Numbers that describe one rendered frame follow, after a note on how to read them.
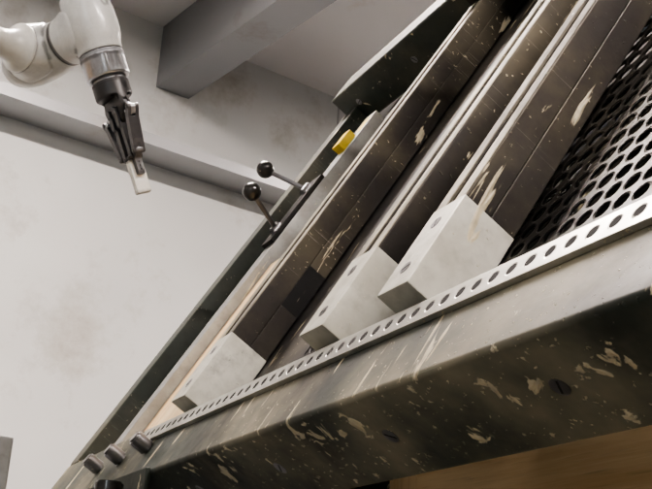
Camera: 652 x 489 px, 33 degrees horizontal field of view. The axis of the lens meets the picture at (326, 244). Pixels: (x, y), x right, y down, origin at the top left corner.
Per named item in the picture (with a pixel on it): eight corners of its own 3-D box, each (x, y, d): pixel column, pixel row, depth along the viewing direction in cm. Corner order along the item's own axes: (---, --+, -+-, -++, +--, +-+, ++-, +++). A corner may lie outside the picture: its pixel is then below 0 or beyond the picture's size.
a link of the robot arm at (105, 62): (112, 61, 231) (120, 88, 230) (72, 65, 225) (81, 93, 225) (130, 44, 224) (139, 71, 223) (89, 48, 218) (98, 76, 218)
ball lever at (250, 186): (267, 239, 230) (235, 190, 223) (277, 226, 232) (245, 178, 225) (279, 240, 227) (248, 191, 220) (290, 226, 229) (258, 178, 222)
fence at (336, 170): (123, 466, 203) (107, 452, 203) (378, 130, 251) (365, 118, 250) (132, 463, 199) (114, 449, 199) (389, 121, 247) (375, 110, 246)
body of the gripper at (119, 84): (134, 71, 223) (147, 114, 222) (117, 86, 230) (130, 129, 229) (100, 75, 218) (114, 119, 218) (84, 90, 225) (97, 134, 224)
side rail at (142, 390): (111, 499, 226) (69, 465, 224) (376, 145, 281) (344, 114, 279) (119, 496, 221) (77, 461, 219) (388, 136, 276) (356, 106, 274)
